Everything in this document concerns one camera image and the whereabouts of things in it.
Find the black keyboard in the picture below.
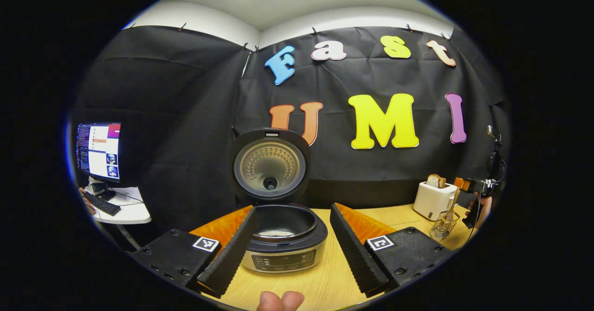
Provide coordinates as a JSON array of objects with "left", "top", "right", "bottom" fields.
[{"left": 84, "top": 191, "right": 122, "bottom": 217}]

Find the wire chopstick holder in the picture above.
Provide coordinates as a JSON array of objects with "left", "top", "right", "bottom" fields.
[{"left": 429, "top": 211, "right": 461, "bottom": 242}]

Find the computer monitor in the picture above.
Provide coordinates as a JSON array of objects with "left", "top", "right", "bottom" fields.
[{"left": 76, "top": 122, "right": 122, "bottom": 184}]

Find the white toaster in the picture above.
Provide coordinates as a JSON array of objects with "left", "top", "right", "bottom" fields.
[{"left": 413, "top": 181, "right": 458, "bottom": 221}]

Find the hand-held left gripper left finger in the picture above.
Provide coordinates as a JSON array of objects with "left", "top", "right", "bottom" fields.
[{"left": 131, "top": 205, "right": 258, "bottom": 298}]

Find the silver black rice cooker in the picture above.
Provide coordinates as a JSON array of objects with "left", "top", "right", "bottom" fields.
[{"left": 231, "top": 128, "right": 329, "bottom": 274}]

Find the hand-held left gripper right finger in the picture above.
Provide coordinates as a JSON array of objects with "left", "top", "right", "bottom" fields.
[{"left": 329, "top": 203, "right": 455, "bottom": 298}]

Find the wooden spoon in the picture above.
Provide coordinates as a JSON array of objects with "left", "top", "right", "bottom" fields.
[{"left": 443, "top": 188, "right": 461, "bottom": 223}]

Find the white side desk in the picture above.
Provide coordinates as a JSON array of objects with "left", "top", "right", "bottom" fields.
[{"left": 84, "top": 186, "right": 152, "bottom": 251}]

